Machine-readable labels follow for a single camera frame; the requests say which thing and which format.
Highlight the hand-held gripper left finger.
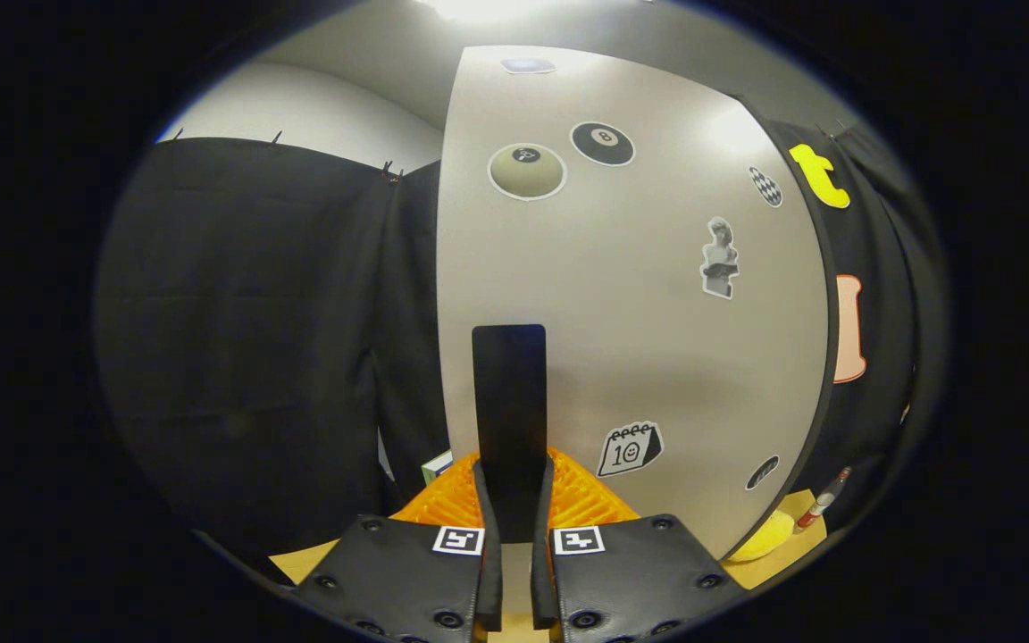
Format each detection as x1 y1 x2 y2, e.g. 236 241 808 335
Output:
287 451 505 643

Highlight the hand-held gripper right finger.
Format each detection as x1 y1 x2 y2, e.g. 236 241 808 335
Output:
531 451 748 643

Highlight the light grey shoe cabinet door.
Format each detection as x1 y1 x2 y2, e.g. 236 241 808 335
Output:
436 45 831 562

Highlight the dark grey shoe cabinet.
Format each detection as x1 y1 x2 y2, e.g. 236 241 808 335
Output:
733 94 841 562

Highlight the yellow soft toy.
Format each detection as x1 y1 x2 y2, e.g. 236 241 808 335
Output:
729 509 797 564

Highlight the red and white marker pen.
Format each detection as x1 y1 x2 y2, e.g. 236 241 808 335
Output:
796 466 853 532

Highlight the black backdrop cloth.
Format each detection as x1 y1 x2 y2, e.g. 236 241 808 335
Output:
95 116 949 572

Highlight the large ceiling light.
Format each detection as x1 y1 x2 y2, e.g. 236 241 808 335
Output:
425 0 551 23

